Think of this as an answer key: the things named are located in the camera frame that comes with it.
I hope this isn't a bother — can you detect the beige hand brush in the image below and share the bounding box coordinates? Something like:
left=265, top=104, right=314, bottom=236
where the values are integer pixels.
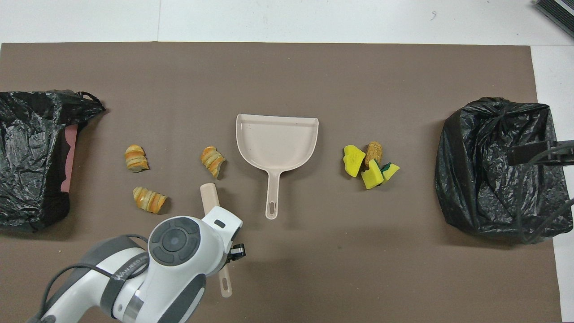
left=200, top=183, right=234, bottom=298

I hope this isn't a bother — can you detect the golden croissant piece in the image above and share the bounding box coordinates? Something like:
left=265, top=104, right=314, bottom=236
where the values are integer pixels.
left=133, top=187, right=168, bottom=214
left=200, top=146, right=226, bottom=180
left=125, top=144, right=149, bottom=172

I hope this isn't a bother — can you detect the beige plastic dustpan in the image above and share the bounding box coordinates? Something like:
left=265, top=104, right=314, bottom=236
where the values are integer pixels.
left=236, top=113, right=319, bottom=220

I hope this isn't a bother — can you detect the yellow sponge piece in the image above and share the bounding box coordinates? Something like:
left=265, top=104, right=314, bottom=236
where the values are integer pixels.
left=343, top=145, right=366, bottom=178
left=361, top=159, right=384, bottom=190

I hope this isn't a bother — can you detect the brown bread roll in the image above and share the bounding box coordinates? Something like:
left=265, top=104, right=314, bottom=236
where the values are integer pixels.
left=364, top=141, right=383, bottom=167

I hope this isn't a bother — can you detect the yellow sponge with green pad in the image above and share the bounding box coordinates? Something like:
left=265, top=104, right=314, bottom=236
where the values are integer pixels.
left=380, top=162, right=400, bottom=181

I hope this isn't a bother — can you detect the pink bin with black bag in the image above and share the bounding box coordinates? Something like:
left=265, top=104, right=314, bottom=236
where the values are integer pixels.
left=0, top=90, right=106, bottom=233

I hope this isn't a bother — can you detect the bin lined with black bag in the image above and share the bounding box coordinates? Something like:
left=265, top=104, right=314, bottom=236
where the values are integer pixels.
left=434, top=97, right=574, bottom=238

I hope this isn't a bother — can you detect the brown table mat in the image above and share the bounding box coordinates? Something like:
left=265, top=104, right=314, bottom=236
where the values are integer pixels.
left=0, top=42, right=563, bottom=323

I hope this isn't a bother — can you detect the black ribbed panel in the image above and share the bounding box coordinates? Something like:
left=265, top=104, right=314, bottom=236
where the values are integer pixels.
left=534, top=0, right=574, bottom=39

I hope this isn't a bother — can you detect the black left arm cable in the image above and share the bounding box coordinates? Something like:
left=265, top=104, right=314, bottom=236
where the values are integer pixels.
left=38, top=233, right=151, bottom=323

